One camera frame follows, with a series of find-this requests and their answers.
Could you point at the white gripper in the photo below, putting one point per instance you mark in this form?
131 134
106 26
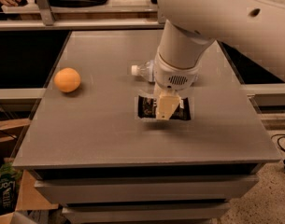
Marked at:
174 75

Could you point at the orange fruit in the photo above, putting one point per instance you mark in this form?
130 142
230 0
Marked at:
67 80

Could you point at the grey metal frame post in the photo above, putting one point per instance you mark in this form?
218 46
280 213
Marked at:
45 12

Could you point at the brown cardboard box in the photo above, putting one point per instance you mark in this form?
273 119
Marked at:
20 203

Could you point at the black rxbar chocolate wrapper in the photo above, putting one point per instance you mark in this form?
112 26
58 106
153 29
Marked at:
146 108

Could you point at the grey drawer cabinet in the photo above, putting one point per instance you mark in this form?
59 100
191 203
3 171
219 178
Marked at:
91 153

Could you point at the green snack bag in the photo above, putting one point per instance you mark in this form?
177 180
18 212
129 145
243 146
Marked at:
10 181

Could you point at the black computer mouse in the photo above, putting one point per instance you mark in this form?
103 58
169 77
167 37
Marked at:
22 3

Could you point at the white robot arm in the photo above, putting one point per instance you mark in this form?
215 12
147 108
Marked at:
255 27

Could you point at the clear plastic water bottle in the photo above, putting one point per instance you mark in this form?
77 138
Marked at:
145 70

